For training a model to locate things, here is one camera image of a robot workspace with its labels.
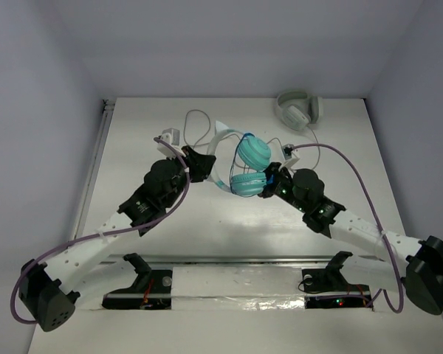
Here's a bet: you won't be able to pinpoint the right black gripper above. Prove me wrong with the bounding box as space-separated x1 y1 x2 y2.
243 162 309 213

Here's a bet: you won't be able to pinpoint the teal cat ear headphones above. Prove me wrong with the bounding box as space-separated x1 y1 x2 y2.
207 121 272 198

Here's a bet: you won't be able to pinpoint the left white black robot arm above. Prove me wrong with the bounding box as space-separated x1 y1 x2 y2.
10 146 216 332

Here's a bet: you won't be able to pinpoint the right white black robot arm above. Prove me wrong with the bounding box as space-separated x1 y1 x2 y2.
261 163 443 315

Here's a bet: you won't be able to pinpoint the white grey headphones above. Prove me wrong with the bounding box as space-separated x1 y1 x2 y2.
274 89 324 131

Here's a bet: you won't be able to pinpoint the grey headphone cable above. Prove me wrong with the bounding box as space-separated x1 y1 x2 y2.
184 109 323 174

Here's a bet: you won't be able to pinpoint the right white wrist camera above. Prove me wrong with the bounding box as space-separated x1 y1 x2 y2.
281 144 300 169

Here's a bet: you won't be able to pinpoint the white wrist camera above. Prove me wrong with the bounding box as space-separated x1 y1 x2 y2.
281 144 300 169
156 128 182 158

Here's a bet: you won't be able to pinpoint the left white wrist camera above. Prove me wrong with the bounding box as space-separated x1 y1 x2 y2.
156 128 182 158

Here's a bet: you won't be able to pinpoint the metal base rail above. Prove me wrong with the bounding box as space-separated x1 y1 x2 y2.
102 263 371 310

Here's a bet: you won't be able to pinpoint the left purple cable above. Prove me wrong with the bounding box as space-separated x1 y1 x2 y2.
10 136 191 325

